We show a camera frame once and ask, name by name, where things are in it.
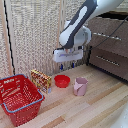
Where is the red bowl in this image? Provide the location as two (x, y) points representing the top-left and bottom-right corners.
(53, 74), (72, 89)

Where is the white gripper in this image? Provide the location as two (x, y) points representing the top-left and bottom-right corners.
(53, 46), (84, 72)

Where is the silver drawer handle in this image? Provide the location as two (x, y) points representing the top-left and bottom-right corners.
(95, 55), (121, 67)
(92, 31), (122, 42)

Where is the red plastic shopping basket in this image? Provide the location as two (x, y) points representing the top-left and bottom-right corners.
(0, 73), (46, 128)

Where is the yellow red food box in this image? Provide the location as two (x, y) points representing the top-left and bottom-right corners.
(30, 68), (53, 94)

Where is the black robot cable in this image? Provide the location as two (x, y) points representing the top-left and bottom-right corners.
(82, 18), (128, 52)

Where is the brown drawer cabinet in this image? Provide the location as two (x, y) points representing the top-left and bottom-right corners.
(85, 9), (128, 82)

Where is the pink mug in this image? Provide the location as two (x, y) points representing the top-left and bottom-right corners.
(73, 77), (89, 97)

